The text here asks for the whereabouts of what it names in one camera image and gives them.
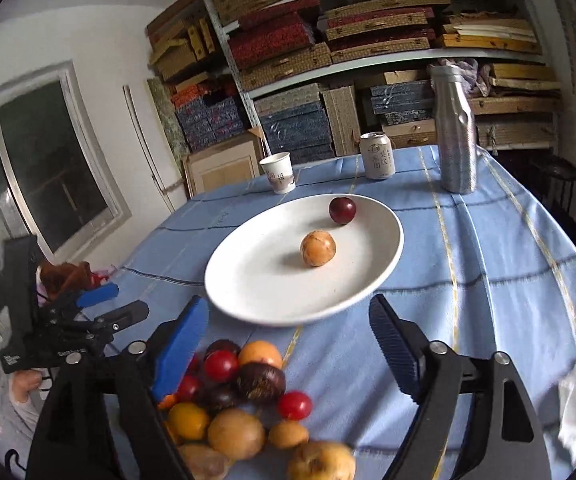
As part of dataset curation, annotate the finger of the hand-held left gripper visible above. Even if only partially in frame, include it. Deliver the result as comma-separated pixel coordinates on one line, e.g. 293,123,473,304
43,283,120,318
75,300,150,343

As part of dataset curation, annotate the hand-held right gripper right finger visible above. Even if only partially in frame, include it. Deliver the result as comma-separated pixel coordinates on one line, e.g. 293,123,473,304
368,293,553,480

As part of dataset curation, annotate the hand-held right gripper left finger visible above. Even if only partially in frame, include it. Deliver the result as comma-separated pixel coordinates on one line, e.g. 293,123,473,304
25,296,210,480

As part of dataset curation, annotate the red cherry tomato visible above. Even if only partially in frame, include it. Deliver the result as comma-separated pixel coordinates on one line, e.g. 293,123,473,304
177,375,203,403
278,391,313,421
204,350,239,383

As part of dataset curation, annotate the dark purple plum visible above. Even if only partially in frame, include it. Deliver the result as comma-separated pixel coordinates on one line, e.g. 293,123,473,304
205,339,241,356

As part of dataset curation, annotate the yellow-orange tomato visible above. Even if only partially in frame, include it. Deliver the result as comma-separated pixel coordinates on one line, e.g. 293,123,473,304
168,402,211,441

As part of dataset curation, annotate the dark brown patterned passion fruit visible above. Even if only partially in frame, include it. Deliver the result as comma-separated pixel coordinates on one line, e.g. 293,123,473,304
235,367,287,403

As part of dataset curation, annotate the white plate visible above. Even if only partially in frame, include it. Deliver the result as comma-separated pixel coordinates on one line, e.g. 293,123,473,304
204,193,405,328

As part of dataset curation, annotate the small tan passion fruit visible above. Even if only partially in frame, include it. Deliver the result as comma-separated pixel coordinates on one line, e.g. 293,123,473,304
268,420,310,450

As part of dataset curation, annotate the dark red plum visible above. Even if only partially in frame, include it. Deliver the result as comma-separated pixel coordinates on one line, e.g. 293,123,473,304
329,196,357,226

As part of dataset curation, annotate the person's left forearm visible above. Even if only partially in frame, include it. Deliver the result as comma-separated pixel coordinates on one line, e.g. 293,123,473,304
0,375,44,476

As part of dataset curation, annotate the person's left hand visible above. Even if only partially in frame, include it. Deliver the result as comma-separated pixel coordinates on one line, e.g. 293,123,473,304
8,367,49,403

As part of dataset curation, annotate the blue checked tablecloth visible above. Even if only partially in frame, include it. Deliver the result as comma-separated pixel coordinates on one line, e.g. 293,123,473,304
68,145,576,480

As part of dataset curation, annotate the white framed window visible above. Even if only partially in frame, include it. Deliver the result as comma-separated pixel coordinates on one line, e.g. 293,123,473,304
0,60,134,331

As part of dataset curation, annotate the white leaning board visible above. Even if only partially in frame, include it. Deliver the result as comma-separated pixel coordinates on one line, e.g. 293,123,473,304
123,84,176,213

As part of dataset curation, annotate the light wooden framed panel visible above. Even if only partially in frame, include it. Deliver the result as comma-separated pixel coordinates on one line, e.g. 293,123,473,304
182,132,269,198

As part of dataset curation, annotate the white drink can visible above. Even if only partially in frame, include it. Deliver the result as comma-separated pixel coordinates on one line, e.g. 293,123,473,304
359,131,397,181

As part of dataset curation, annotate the green marbled panel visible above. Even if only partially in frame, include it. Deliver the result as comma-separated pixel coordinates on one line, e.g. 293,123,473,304
147,77,191,161

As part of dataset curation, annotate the white paper cup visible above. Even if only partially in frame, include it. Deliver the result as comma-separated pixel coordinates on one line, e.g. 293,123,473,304
259,152,297,195

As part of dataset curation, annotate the pile of blue orange boxes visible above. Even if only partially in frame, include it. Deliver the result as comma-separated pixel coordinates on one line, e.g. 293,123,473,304
168,77,249,153

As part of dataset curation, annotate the stack of tan boxes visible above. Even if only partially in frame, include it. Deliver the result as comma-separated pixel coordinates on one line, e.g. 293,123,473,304
378,117,438,150

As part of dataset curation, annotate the silver metal bottle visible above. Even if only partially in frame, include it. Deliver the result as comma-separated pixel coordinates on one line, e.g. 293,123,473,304
429,64,478,194

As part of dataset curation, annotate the upright woven straw box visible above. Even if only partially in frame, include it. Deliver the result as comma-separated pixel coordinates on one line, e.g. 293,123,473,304
320,85,363,157

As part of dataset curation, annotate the black round stool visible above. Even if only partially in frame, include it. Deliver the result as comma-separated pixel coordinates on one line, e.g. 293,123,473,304
525,155,576,226

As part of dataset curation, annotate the stack of blue patterned boxes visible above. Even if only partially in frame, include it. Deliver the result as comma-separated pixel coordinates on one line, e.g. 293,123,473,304
254,84,336,163

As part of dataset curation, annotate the stack of dark blue boxes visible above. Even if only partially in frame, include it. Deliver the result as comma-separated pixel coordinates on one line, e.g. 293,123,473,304
368,80,438,126

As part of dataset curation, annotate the pile of yellow brown boxes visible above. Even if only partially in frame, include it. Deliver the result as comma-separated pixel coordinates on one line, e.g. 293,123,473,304
145,0,219,86

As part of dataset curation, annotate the stack of brown wooden boxes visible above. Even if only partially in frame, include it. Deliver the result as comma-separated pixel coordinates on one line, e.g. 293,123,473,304
468,62,563,151

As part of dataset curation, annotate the floral cloth bundle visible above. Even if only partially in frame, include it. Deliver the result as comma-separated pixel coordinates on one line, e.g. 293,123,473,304
438,58,493,97

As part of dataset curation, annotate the wide woven straw box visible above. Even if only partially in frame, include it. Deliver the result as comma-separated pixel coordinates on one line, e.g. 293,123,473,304
238,42,333,92

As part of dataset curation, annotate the stack of red patterned boxes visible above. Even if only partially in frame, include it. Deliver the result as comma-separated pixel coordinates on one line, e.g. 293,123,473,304
228,0,325,70

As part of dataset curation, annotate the white metal shelf unit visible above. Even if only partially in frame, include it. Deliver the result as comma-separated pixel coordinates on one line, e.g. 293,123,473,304
199,0,563,161

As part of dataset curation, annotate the stack of straw and red boxes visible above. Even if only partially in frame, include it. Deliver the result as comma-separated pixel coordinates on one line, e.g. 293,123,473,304
318,0,452,65

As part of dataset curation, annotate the stack of light wooden boxes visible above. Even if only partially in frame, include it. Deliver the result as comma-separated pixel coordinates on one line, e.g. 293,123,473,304
440,12,541,55

